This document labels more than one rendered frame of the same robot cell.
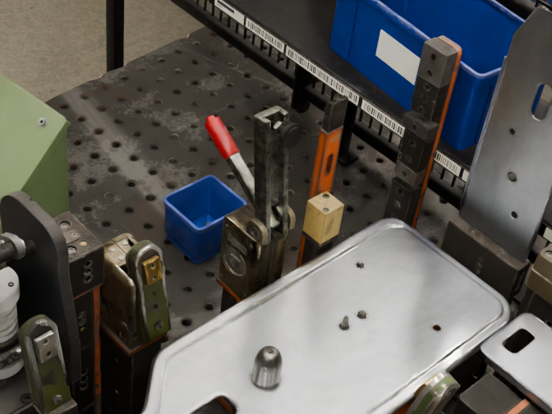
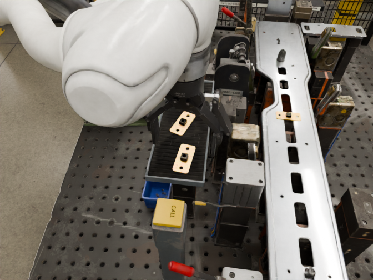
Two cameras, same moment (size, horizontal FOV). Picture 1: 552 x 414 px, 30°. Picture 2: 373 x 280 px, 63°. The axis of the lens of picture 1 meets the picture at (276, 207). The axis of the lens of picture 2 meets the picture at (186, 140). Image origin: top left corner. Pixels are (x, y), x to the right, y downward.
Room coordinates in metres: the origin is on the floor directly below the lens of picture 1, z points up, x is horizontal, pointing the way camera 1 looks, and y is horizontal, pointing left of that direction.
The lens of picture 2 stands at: (0.07, 0.93, 1.75)
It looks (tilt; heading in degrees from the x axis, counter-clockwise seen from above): 49 degrees down; 325
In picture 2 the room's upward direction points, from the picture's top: straight up
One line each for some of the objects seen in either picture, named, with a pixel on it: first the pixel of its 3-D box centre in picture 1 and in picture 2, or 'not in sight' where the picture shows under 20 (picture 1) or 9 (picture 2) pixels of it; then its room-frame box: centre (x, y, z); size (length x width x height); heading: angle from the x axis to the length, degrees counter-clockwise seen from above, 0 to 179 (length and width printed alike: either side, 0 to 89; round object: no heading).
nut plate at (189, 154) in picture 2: not in sight; (184, 156); (0.44, 0.68, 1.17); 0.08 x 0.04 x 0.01; 130
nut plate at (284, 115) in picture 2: not in sight; (288, 115); (0.48, 0.21, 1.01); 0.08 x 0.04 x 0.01; 48
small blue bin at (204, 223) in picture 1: (203, 221); not in sight; (1.24, 0.12, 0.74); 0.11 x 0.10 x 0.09; 138
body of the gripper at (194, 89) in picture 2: not in sight; (184, 89); (0.44, 0.68, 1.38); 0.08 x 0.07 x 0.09; 40
